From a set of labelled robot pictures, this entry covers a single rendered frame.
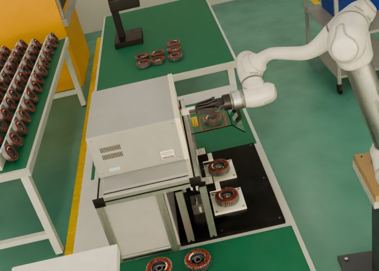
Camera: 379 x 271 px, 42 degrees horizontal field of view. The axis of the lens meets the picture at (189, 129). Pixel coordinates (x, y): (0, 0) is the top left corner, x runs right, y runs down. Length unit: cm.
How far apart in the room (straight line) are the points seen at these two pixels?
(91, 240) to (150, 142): 63
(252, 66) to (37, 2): 360
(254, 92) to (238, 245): 68
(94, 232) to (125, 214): 40
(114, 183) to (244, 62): 83
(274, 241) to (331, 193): 142
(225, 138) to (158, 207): 90
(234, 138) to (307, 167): 108
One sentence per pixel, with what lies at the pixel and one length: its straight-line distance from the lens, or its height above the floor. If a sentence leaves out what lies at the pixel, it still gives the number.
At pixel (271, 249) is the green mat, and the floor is 75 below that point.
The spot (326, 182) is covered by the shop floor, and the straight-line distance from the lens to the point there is 365.
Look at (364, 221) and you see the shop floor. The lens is 336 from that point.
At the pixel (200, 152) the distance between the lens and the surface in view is 247.
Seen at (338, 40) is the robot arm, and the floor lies 156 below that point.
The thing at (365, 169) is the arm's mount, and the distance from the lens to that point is 247.
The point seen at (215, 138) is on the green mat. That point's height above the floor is 75.
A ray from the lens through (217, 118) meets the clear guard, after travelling 244.
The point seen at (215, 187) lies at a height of 90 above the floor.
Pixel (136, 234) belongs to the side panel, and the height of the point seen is 88.
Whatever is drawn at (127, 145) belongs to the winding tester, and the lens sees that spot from 205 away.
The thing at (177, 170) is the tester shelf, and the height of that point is 111.
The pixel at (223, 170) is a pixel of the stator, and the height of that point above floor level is 81.
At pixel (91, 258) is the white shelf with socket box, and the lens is 166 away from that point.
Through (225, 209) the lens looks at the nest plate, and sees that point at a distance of 232.
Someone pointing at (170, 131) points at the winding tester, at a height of 127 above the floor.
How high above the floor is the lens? 230
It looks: 31 degrees down
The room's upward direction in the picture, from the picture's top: 13 degrees counter-clockwise
